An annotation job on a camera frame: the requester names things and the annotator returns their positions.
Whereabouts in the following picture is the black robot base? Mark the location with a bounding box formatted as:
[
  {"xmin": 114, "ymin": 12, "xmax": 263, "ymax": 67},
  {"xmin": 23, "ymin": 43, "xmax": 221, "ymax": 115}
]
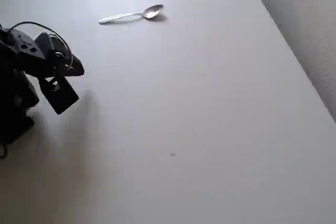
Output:
[{"xmin": 0, "ymin": 71, "xmax": 40, "ymax": 146}]

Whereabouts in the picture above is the silver metal spoon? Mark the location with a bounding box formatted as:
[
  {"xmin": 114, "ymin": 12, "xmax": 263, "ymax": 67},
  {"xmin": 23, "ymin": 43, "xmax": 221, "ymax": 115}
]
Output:
[{"xmin": 98, "ymin": 4, "xmax": 165, "ymax": 25}]

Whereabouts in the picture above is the black camera box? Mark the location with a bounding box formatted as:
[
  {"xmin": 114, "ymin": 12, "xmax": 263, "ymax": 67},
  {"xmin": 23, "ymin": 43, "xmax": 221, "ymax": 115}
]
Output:
[{"xmin": 38, "ymin": 74, "xmax": 80, "ymax": 115}]

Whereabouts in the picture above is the thin black cable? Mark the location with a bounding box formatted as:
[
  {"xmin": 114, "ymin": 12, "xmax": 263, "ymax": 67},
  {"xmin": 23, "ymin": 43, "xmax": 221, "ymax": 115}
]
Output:
[{"xmin": 4, "ymin": 21, "xmax": 75, "ymax": 72}]

